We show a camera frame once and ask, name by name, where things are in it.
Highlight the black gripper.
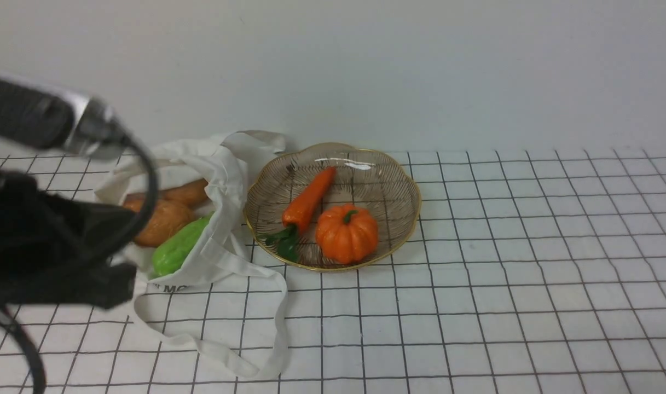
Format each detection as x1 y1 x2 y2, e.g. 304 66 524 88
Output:
0 170 137 310

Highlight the orange carrot with green leaves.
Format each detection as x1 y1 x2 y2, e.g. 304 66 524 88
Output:
258 167 336 262

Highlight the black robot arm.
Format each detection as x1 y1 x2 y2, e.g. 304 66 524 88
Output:
0 75 158 309

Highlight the white cloth tote bag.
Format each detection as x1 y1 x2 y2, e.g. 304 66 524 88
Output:
124 130 289 380

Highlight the green vegetable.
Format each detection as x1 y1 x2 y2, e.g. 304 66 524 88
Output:
151 212 213 277

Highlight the brown sweet potato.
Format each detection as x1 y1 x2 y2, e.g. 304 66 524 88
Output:
122 179 209 210

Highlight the small orange pumpkin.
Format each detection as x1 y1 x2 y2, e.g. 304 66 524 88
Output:
315 204 379 265

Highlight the glass plate with gold rim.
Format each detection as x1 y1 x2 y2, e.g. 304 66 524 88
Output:
244 143 422 272

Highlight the white checkered tablecloth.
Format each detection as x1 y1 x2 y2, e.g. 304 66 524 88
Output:
10 149 666 393

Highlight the black cable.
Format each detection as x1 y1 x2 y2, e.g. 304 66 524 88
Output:
0 137 160 394

